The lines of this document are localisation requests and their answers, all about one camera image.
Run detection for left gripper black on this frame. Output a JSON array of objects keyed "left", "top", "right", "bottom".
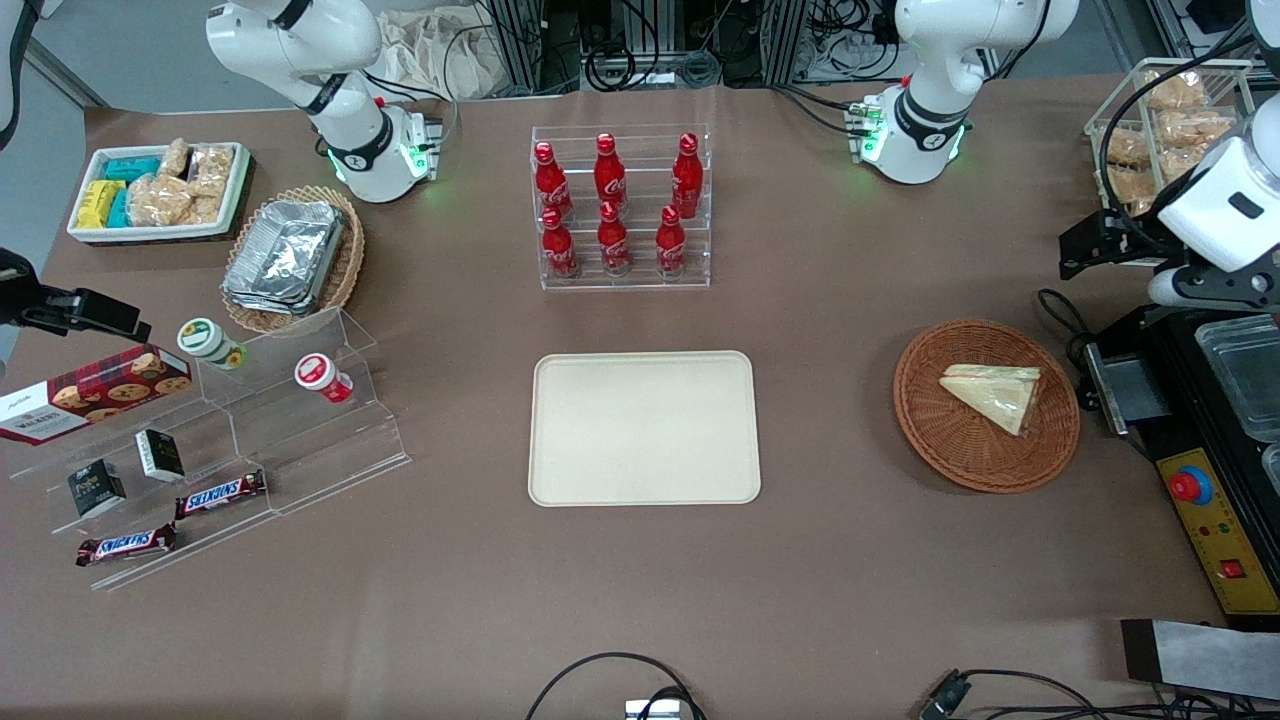
[{"left": 1060, "top": 205, "right": 1280, "bottom": 311}]

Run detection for large clear plastic container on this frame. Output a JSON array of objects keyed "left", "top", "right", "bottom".
[{"left": 1194, "top": 314, "right": 1280, "bottom": 443}]

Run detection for grey metal bar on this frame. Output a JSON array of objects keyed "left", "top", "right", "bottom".
[{"left": 20, "top": 38, "right": 108, "bottom": 109}]

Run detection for oval light wicker basket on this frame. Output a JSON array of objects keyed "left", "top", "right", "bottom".
[{"left": 220, "top": 185, "right": 367, "bottom": 337}]

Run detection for clear acrylic bottle rack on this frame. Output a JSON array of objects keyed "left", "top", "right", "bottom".
[{"left": 530, "top": 124, "right": 713, "bottom": 292}]

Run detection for clear acrylic step display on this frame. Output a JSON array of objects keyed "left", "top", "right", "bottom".
[{"left": 8, "top": 307, "right": 412, "bottom": 593}]

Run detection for white rectangular bin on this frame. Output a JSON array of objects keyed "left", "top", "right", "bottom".
[{"left": 67, "top": 142, "right": 252, "bottom": 245}]

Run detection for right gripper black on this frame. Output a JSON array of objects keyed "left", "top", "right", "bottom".
[{"left": 0, "top": 248, "right": 152, "bottom": 342}]

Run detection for black looped cable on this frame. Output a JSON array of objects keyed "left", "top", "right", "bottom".
[{"left": 524, "top": 652, "right": 707, "bottom": 720}]

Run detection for round brown wicker basket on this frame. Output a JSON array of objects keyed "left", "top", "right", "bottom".
[{"left": 893, "top": 319, "right": 1082, "bottom": 494}]

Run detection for black machine power cable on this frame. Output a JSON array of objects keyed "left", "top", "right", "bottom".
[{"left": 1037, "top": 287, "right": 1102, "bottom": 403}]

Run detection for red emergency stop button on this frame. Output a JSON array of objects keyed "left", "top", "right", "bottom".
[{"left": 1169, "top": 464, "right": 1214, "bottom": 509}]

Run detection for brown Snickers bar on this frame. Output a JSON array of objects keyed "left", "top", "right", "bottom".
[
  {"left": 174, "top": 469, "right": 269, "bottom": 522},
  {"left": 75, "top": 522, "right": 179, "bottom": 569}
]

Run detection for aluminium frame post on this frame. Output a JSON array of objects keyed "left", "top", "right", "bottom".
[
  {"left": 484, "top": 0, "right": 547, "bottom": 93},
  {"left": 764, "top": 0, "right": 808, "bottom": 87}
]

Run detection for yellow snack packet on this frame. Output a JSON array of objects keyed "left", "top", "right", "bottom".
[{"left": 77, "top": 179, "right": 122, "bottom": 230}]

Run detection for black plug with cable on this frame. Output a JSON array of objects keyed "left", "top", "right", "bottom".
[{"left": 919, "top": 668, "right": 1280, "bottom": 720}]

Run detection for grey strip with black end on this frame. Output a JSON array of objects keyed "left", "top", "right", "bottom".
[{"left": 1120, "top": 618, "right": 1280, "bottom": 702}]

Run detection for red lid yoghurt cup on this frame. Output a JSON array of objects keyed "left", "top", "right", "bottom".
[{"left": 294, "top": 352, "right": 354, "bottom": 405}]

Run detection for beige plastic tray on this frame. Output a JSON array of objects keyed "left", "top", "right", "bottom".
[{"left": 528, "top": 350, "right": 762, "bottom": 508}]

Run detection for white wire basket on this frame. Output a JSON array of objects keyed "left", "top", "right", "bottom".
[{"left": 1084, "top": 57, "right": 1257, "bottom": 218}]

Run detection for red cola bottle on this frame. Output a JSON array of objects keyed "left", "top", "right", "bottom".
[
  {"left": 597, "top": 201, "right": 633, "bottom": 277},
  {"left": 534, "top": 141, "right": 575, "bottom": 222},
  {"left": 593, "top": 132, "right": 629, "bottom": 207},
  {"left": 671, "top": 132, "right": 705, "bottom": 220},
  {"left": 540, "top": 207, "right": 580, "bottom": 280},
  {"left": 655, "top": 205, "right": 689, "bottom": 279}
]

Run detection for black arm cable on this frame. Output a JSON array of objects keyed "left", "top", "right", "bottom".
[{"left": 1098, "top": 15, "right": 1263, "bottom": 256}]

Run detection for aluminium foil container stack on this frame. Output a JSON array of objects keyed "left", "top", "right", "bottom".
[{"left": 221, "top": 200, "right": 347, "bottom": 317}]

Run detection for beige cloth bag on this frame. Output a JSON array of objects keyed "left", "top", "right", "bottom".
[{"left": 374, "top": 8, "right": 522, "bottom": 102}]

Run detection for triangle sandwich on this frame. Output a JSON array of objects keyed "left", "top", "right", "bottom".
[{"left": 938, "top": 364, "right": 1042, "bottom": 438}]

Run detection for black box with white side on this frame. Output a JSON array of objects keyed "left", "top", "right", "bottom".
[{"left": 134, "top": 429, "right": 187, "bottom": 484}]

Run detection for green lid yoghurt cup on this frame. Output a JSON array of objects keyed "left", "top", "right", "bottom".
[{"left": 177, "top": 317, "right": 247, "bottom": 372}]

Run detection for red tartan cookie box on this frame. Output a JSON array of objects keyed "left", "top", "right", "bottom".
[{"left": 0, "top": 344, "right": 194, "bottom": 447}]

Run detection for black machine with yellow panel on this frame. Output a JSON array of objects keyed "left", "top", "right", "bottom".
[{"left": 1078, "top": 300, "right": 1280, "bottom": 632}]

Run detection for small black gold-print box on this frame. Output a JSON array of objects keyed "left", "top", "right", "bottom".
[{"left": 67, "top": 459, "right": 128, "bottom": 520}]

